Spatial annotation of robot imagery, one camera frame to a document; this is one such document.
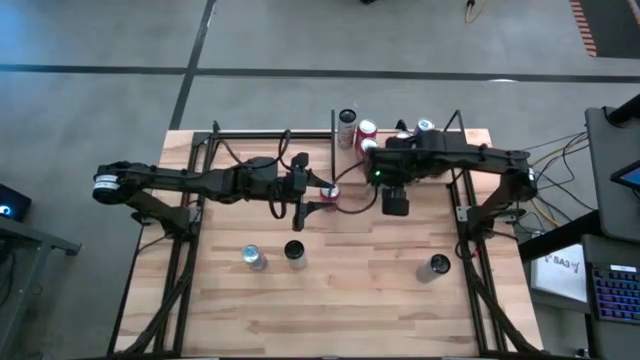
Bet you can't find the black box with blue light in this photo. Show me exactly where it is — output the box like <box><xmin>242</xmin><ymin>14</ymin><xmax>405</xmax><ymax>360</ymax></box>
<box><xmin>0</xmin><ymin>182</ymin><xmax>32</xmax><ymax>224</ymax></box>

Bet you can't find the white Celsius can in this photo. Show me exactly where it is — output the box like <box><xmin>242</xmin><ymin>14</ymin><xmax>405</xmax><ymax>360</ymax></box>
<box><xmin>337</xmin><ymin>108</ymin><xmax>359</xmax><ymax>150</ymax></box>
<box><xmin>283</xmin><ymin>239</ymin><xmax>308</xmax><ymax>272</ymax></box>
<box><xmin>417</xmin><ymin>253</ymin><xmax>452</xmax><ymax>285</ymax></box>

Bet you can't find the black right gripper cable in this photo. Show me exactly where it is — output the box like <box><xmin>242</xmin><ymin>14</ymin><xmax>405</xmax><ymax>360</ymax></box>
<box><xmin>332</xmin><ymin>159</ymin><xmax>380</xmax><ymax>216</ymax></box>

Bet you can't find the tablet with blue screen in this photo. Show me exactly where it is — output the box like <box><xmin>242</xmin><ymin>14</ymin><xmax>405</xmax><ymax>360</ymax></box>
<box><xmin>609</xmin><ymin>159</ymin><xmax>640</xmax><ymax>191</ymax></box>

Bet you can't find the white paper sign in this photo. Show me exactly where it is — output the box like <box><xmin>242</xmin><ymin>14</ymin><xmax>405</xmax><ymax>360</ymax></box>
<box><xmin>529</xmin><ymin>243</ymin><xmax>589</xmax><ymax>304</ymax></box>

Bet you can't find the backlit black keyboard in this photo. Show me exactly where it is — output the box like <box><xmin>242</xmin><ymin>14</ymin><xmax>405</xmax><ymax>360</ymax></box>
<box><xmin>589</xmin><ymin>262</ymin><xmax>640</xmax><ymax>324</ymax></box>

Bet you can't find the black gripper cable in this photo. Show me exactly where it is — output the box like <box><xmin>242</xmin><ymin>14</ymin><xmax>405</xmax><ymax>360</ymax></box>
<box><xmin>332</xmin><ymin>159</ymin><xmax>380</xmax><ymax>216</ymax></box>
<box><xmin>219</xmin><ymin>129</ymin><xmax>294</xmax><ymax>221</ymax></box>

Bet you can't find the red Fanta strawberry can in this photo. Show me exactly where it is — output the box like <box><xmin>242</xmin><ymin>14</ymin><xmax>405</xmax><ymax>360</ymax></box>
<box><xmin>319</xmin><ymin>183</ymin><xmax>342</xmax><ymax>204</ymax></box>
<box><xmin>355</xmin><ymin>118</ymin><xmax>379</xmax><ymax>144</ymax></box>

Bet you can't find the yellow floor cable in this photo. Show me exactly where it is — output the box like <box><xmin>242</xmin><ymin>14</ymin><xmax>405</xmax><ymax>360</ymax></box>
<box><xmin>529</xmin><ymin>197</ymin><xmax>559</xmax><ymax>229</ymax></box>

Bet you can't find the grey desk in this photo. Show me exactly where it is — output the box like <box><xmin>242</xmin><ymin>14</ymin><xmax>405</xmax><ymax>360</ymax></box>
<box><xmin>517</xmin><ymin>104</ymin><xmax>640</xmax><ymax>360</ymax></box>

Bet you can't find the black aluminium table frame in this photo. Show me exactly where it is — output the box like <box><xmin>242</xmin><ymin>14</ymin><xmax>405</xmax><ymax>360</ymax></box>
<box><xmin>107</xmin><ymin>127</ymin><xmax>546</xmax><ymax>360</ymax></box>

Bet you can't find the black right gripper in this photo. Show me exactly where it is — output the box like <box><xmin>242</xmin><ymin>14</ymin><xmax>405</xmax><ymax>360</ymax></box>
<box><xmin>367</xmin><ymin>135</ymin><xmax>426</xmax><ymax>217</ymax></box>

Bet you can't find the yellow extension cable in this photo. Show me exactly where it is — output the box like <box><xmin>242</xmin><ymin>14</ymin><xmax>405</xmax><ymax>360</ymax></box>
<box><xmin>463</xmin><ymin>0</ymin><xmax>484</xmax><ymax>25</ymax></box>

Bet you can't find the grey metal stand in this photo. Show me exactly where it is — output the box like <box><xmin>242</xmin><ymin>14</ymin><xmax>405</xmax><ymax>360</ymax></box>
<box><xmin>0</xmin><ymin>214</ymin><xmax>84</xmax><ymax>360</ymax></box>

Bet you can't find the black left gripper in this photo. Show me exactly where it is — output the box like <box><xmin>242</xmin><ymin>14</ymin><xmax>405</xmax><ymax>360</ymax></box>
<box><xmin>274</xmin><ymin>152</ymin><xmax>339</xmax><ymax>232</ymax></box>

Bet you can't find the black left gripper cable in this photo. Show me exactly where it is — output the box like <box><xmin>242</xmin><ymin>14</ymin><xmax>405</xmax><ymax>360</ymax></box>
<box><xmin>219</xmin><ymin>129</ymin><xmax>294</xmax><ymax>221</ymax></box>

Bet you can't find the black orange-striped floor mat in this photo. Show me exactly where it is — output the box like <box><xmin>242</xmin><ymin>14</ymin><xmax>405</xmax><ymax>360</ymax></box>
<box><xmin>568</xmin><ymin>0</ymin><xmax>640</xmax><ymax>60</ymax></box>

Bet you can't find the black floor cable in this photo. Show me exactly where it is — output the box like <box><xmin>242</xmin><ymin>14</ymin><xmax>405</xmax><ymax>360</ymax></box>
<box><xmin>527</xmin><ymin>130</ymin><xmax>601</xmax><ymax>211</ymax></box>

